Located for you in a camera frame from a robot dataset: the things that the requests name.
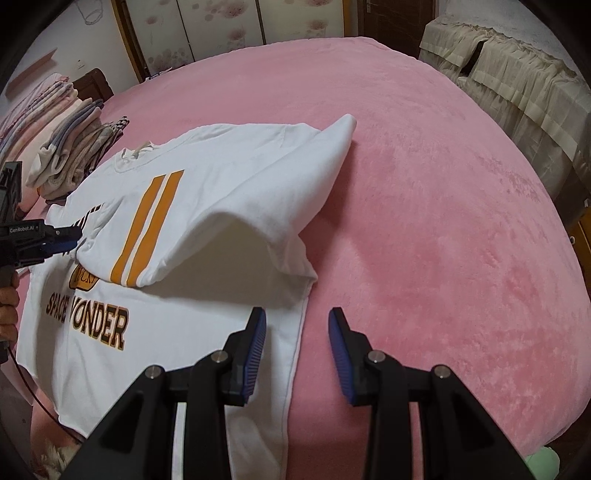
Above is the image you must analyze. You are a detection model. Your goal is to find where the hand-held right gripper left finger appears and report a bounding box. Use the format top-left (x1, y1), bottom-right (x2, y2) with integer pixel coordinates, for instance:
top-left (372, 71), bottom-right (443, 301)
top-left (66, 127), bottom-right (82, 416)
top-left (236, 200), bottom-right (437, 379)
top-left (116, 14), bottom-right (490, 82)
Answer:
top-left (60, 307), bottom-right (267, 480)

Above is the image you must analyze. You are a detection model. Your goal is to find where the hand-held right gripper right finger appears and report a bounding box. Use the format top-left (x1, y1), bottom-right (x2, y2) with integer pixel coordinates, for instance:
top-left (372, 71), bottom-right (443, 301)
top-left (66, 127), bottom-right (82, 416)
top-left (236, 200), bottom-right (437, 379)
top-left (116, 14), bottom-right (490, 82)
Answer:
top-left (328, 308), bottom-right (532, 480)

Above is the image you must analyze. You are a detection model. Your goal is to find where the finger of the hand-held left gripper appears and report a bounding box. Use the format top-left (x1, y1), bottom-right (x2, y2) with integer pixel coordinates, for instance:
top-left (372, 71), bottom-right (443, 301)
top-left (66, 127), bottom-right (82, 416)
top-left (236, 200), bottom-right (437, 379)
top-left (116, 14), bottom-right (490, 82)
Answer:
top-left (44, 224), bottom-right (84, 256)

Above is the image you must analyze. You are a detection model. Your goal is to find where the white printed t-shirt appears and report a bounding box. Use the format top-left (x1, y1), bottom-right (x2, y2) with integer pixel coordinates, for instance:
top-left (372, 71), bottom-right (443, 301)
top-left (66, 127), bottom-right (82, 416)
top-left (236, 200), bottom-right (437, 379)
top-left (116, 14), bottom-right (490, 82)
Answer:
top-left (16, 114), bottom-right (358, 480)

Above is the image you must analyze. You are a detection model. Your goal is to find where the stack of folded clothes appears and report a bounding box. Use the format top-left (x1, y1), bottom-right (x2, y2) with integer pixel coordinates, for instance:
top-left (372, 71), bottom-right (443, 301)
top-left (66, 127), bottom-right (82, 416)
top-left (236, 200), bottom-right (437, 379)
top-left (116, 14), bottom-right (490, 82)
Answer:
top-left (25, 98), bottom-right (131, 201)

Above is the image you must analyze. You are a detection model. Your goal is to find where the person's left hand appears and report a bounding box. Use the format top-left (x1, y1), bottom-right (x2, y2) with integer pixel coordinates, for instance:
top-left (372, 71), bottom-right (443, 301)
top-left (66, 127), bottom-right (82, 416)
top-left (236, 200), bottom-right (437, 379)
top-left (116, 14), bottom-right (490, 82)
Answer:
top-left (0, 272), bottom-right (20, 344)

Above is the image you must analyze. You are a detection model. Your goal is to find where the pink folded bedding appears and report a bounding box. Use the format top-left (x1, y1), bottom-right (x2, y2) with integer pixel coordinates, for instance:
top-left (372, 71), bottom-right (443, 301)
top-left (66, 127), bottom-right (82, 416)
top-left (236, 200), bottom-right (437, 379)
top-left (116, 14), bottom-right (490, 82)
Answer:
top-left (0, 71), bottom-right (80, 162)

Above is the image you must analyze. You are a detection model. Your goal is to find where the pink fleece blanket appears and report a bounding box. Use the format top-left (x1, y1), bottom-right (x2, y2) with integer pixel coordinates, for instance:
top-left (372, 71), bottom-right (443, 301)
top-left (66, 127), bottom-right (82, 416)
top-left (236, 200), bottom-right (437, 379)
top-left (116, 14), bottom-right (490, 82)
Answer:
top-left (0, 36), bottom-right (588, 480)

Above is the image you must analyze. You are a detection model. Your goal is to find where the dark wooden headboard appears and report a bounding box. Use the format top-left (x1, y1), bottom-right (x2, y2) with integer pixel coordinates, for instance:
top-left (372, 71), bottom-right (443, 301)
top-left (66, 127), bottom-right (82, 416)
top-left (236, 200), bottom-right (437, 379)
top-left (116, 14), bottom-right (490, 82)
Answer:
top-left (71, 68), bottom-right (115, 105)

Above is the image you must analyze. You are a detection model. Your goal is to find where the light green object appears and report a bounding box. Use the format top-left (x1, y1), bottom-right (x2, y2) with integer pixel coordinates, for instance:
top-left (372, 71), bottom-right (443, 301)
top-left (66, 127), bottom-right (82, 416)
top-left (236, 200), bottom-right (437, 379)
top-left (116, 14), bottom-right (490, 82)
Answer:
top-left (526, 445), bottom-right (562, 480)

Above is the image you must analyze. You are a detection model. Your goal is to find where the floral door wardrobe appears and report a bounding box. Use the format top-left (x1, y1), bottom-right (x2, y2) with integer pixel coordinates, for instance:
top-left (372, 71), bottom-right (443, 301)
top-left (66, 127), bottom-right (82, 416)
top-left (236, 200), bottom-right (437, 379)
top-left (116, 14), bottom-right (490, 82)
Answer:
top-left (111, 0), bottom-right (348, 85)

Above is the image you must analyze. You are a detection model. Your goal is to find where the brown wooden door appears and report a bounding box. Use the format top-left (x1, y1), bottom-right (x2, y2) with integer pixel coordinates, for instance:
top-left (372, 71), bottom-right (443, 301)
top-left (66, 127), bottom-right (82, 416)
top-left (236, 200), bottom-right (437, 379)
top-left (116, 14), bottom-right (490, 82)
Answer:
top-left (360, 0), bottom-right (437, 59)

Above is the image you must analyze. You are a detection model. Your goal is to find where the black cable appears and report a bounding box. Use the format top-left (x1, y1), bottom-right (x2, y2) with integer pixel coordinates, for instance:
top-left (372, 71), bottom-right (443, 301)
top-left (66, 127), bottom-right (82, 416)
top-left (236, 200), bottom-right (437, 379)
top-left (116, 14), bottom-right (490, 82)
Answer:
top-left (0, 342), bottom-right (86, 444)

